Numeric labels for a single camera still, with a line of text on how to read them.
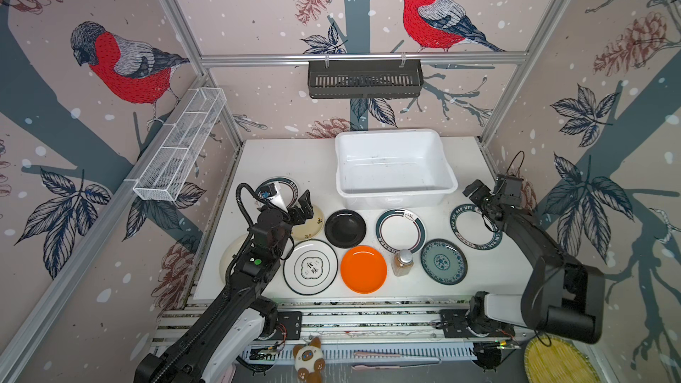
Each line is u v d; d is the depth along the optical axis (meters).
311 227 0.93
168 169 0.72
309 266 0.84
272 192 0.66
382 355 0.70
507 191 0.67
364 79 1.04
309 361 0.66
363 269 0.83
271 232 0.57
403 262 0.76
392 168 1.14
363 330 0.73
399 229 0.93
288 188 1.05
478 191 0.81
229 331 0.49
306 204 0.71
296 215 0.70
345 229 1.08
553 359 0.68
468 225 0.97
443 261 0.85
